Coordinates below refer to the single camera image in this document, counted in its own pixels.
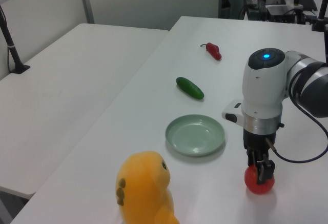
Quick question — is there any white side table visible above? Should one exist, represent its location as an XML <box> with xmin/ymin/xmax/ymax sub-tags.
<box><xmin>0</xmin><ymin>23</ymin><xmax>169</xmax><ymax>200</ymax></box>

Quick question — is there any black flat device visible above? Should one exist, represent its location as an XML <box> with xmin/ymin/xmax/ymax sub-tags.
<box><xmin>265</xmin><ymin>3</ymin><xmax>298</xmax><ymax>24</ymax></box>

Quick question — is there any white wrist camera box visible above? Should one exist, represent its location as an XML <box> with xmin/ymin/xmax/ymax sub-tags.
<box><xmin>221</xmin><ymin>100</ymin><xmax>244</xmax><ymax>128</ymax></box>

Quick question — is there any pale green plate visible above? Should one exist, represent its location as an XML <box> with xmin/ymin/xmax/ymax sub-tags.
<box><xmin>165</xmin><ymin>114</ymin><xmax>227</xmax><ymax>157</ymax></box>

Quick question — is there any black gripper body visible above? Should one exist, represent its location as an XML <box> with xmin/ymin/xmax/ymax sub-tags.
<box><xmin>242</xmin><ymin>128</ymin><xmax>284</xmax><ymax>159</ymax></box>

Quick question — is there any red chili pepper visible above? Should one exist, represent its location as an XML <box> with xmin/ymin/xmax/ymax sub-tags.
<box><xmin>200</xmin><ymin>42</ymin><xmax>222</xmax><ymax>61</ymax></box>

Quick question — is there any grey partition frame post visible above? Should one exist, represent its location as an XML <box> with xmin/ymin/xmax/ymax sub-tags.
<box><xmin>76</xmin><ymin>0</ymin><xmax>95</xmax><ymax>25</ymax></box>

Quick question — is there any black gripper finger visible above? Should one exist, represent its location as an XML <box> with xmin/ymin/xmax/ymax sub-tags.
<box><xmin>247</xmin><ymin>150</ymin><xmax>259</xmax><ymax>169</ymax></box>
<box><xmin>257</xmin><ymin>158</ymin><xmax>276</xmax><ymax>185</ymax></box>

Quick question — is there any dark gripper cable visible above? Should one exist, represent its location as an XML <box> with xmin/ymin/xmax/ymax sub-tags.
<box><xmin>265</xmin><ymin>66</ymin><xmax>328</xmax><ymax>164</ymax></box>

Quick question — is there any black clamped camera pole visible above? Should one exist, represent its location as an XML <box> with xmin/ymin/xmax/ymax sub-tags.
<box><xmin>311</xmin><ymin>0</ymin><xmax>328</xmax><ymax>32</ymax></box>

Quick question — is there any black camera pole with base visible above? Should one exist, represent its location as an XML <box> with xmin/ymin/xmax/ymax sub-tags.
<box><xmin>0</xmin><ymin>5</ymin><xmax>31</xmax><ymax>74</ymax></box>

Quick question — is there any orange plush toy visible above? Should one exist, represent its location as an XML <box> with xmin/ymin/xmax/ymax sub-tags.
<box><xmin>115</xmin><ymin>151</ymin><xmax>180</xmax><ymax>224</ymax></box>

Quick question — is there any green cucumber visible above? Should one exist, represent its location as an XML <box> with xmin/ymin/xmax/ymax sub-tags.
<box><xmin>175</xmin><ymin>76</ymin><xmax>205</xmax><ymax>100</ymax></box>

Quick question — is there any red apple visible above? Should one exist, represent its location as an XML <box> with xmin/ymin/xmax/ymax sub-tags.
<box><xmin>243</xmin><ymin>166</ymin><xmax>276</xmax><ymax>195</ymax></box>

